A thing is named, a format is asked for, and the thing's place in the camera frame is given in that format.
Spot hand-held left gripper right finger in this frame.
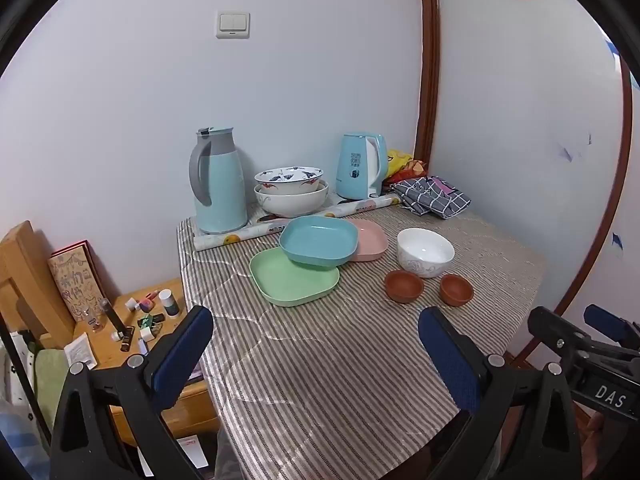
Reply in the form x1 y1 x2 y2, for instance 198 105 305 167
417 306 583 480

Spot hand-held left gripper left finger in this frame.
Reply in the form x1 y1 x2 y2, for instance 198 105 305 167
48 305 216 480

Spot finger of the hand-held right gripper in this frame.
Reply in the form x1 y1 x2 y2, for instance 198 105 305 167
584 304 640 348
527 306 591 361

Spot small brown clay bowl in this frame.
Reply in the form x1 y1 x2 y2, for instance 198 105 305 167
439 274 474 306
384 269 425 304

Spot green square plate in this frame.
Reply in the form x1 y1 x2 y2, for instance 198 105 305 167
249 247 341 307

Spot pink square plate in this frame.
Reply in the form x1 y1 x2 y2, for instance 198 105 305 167
345 217 390 262

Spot blue square plate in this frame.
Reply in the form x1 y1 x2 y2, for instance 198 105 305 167
278 216 360 267

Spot wooden nightstand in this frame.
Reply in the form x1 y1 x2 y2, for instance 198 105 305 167
75 280 223 448

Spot tall black tube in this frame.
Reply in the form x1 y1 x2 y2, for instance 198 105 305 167
100 299 126 341

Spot white paper packet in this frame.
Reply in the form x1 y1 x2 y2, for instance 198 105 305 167
64 334 97 371

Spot white paper sheet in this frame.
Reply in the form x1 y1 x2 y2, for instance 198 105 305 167
140 435 208 480

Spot fruit print plastic mat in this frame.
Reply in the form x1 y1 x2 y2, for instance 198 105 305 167
194 195 401 253

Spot striped grey tablecloth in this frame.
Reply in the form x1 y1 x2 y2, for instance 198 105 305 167
176 197 548 480

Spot green cloth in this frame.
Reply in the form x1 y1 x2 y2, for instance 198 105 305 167
32 349 68 431

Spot light blue thermos jug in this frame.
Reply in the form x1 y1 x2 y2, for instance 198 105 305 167
189 127 249 235

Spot grey checked cloth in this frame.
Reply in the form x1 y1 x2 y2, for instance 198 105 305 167
391 176 472 220

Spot wooden chair back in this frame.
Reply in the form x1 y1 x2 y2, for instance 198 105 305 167
0 220 76 351

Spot large white ceramic bowl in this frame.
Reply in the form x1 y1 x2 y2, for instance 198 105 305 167
254 180 330 219

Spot red snack bag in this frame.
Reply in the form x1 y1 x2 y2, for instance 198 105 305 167
384 160 428 184

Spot white door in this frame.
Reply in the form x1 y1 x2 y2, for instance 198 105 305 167
435 0 631 356

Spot crane print ceramic bowl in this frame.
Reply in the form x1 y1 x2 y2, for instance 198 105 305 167
254 166 324 196

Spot yellow snack bag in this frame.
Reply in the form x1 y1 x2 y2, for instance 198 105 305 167
387 149 415 177

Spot light blue electric kettle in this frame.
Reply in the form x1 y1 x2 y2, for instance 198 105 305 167
335 133 389 201

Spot brown wooden door frame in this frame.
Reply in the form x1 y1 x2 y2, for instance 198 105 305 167
416 0 636 376

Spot white light switch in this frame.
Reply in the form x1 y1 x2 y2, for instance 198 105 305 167
215 10 251 40

